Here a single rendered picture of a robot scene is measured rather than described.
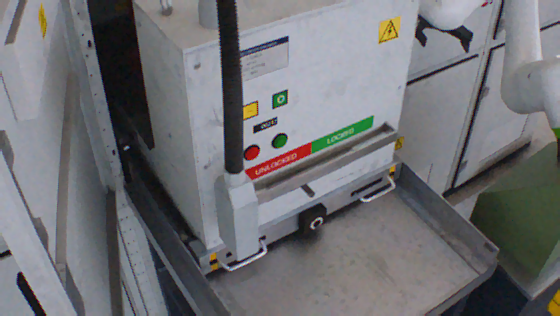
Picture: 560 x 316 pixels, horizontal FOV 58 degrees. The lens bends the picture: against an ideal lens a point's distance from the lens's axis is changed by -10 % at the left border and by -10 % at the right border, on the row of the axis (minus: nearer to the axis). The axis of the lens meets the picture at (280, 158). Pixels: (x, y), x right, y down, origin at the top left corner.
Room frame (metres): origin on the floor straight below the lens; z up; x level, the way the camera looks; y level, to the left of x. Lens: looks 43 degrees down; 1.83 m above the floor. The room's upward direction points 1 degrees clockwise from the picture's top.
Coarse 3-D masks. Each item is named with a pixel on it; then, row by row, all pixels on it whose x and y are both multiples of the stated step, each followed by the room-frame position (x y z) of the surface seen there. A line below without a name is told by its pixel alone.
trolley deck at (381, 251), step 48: (192, 240) 0.77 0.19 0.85; (288, 240) 0.78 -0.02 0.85; (336, 240) 0.78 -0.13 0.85; (384, 240) 0.78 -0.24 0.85; (432, 240) 0.78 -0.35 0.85; (192, 288) 0.64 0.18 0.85; (240, 288) 0.65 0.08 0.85; (288, 288) 0.65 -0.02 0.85; (336, 288) 0.65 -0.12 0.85; (384, 288) 0.65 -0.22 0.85; (432, 288) 0.65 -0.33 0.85
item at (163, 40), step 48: (144, 0) 0.86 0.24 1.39; (192, 0) 0.86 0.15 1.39; (240, 0) 0.85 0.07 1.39; (288, 0) 0.86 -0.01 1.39; (336, 0) 0.86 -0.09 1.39; (144, 48) 0.84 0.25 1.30; (192, 48) 0.70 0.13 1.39; (144, 144) 0.94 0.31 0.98; (192, 144) 0.69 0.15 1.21; (192, 192) 0.71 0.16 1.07
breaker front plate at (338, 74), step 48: (384, 0) 0.90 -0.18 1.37; (240, 48) 0.74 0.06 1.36; (336, 48) 0.84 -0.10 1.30; (384, 48) 0.91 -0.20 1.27; (192, 96) 0.69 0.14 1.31; (288, 96) 0.79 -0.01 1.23; (336, 96) 0.85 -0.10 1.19; (384, 96) 0.92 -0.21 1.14; (288, 144) 0.79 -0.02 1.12; (336, 144) 0.86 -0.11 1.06; (288, 192) 0.79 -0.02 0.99
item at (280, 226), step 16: (400, 160) 0.96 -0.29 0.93; (368, 176) 0.90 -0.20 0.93; (336, 192) 0.85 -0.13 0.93; (352, 192) 0.88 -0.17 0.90; (368, 192) 0.90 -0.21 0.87; (304, 208) 0.80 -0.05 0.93; (336, 208) 0.85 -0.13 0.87; (272, 224) 0.76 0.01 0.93; (288, 224) 0.78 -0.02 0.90; (272, 240) 0.76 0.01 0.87; (208, 256) 0.67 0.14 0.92; (208, 272) 0.67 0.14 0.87
